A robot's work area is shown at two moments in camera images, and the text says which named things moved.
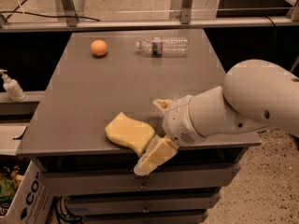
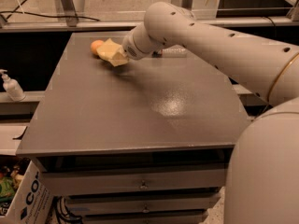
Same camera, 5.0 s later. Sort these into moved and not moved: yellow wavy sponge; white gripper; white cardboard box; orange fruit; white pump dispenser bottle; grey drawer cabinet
Moved: yellow wavy sponge; white gripper
Not moved: white cardboard box; grey drawer cabinet; white pump dispenser bottle; orange fruit
